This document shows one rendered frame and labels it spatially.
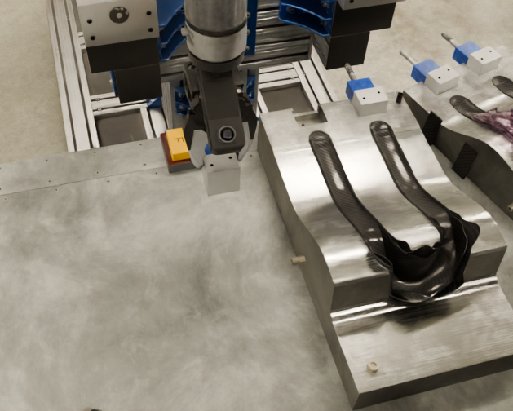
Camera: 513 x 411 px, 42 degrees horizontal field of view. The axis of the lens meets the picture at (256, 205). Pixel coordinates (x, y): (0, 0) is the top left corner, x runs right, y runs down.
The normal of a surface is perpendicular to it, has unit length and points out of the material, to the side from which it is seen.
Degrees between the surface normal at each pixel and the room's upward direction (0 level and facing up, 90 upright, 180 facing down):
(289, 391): 0
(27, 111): 0
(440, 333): 0
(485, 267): 84
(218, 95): 30
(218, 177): 90
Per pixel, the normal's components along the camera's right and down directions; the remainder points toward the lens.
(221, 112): 0.15, -0.14
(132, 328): 0.04, -0.61
